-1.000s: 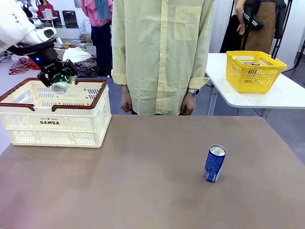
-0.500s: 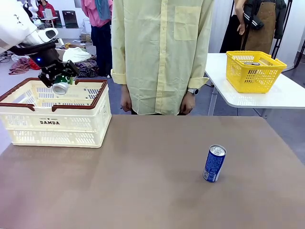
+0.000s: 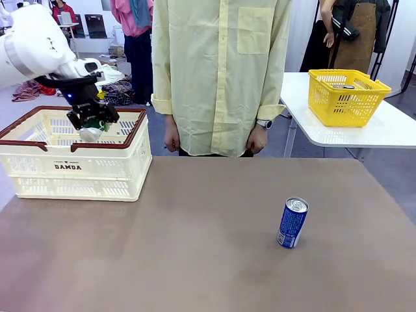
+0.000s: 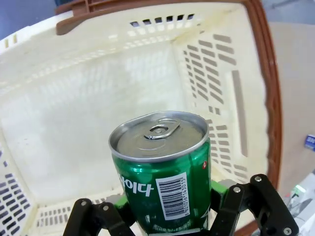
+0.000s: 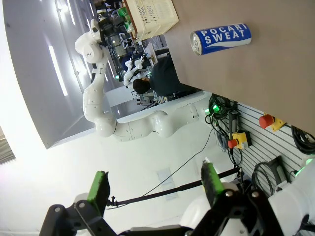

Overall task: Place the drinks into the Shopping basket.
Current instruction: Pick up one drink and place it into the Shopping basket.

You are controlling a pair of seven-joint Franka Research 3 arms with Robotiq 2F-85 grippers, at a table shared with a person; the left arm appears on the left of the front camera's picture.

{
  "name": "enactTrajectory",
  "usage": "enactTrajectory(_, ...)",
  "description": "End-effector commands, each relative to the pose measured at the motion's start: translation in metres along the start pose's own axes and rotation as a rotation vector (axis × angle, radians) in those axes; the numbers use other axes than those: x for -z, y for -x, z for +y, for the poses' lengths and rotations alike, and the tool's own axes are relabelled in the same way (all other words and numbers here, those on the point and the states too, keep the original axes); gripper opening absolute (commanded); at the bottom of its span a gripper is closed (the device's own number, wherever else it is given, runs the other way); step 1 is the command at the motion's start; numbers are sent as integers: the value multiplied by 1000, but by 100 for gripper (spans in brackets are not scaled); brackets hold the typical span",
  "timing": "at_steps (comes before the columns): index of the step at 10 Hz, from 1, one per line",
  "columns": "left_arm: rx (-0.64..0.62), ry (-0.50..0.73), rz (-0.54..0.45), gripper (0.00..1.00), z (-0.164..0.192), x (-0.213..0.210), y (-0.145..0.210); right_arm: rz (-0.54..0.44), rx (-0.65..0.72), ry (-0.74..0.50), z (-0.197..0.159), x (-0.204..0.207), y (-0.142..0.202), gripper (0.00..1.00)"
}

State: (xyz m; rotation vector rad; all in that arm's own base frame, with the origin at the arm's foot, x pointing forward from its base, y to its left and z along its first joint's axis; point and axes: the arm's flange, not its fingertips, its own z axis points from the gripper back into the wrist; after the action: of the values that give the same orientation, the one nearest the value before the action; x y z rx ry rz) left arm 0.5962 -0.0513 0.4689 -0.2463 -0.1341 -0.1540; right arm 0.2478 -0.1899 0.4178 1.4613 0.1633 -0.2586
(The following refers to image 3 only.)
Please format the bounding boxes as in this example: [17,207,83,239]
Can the person in pink jacket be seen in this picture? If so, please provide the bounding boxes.
[109,0,154,105]

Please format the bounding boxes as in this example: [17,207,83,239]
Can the blue Pocari Sweat can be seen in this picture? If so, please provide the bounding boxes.
[276,196,310,250]

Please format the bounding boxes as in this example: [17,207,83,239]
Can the dark poster panel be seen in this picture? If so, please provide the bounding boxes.
[84,14,105,40]

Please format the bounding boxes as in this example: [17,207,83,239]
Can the person in yellow shirt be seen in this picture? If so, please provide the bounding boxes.
[150,0,293,159]

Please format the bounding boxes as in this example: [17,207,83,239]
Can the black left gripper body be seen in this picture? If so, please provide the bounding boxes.
[64,83,110,114]

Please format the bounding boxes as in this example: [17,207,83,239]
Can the cream shopping basket brown rim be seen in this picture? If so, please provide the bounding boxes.
[0,105,153,203]

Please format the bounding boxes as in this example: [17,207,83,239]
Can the person's left hand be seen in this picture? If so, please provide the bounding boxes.
[247,128,268,154]

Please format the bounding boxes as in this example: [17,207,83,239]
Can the black striped jacket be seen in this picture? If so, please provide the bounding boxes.
[330,0,392,55]

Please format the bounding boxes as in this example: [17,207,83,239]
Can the dark trousers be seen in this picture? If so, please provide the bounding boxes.
[178,148,255,159]

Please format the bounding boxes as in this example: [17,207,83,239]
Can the yellow plastic basket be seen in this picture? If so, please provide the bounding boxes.
[307,69,393,128]

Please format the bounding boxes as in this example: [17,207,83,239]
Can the black hanging garment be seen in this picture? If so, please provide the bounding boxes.
[299,19,333,73]

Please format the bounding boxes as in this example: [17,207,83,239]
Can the brown apron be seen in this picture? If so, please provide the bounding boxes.
[328,1,378,75]

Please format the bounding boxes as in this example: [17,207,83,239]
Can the person's right hand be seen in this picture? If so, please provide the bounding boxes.
[164,125,181,151]

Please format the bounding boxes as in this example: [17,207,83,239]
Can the black rack frame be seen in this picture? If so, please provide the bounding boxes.
[369,0,401,84]

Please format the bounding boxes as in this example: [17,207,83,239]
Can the person in red jacket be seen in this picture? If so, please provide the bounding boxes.
[51,0,78,26]

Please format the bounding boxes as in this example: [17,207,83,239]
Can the dark patterned cloth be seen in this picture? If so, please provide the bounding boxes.
[101,80,135,107]

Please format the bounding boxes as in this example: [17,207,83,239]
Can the white cloth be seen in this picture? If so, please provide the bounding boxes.
[97,64,126,86]

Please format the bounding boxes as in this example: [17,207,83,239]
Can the white side table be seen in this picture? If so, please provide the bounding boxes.
[279,71,416,159]

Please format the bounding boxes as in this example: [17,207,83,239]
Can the green drink can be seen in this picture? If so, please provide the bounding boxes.
[79,118,110,143]

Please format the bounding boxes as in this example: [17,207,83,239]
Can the pink patterned cloth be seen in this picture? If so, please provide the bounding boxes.
[12,81,42,103]

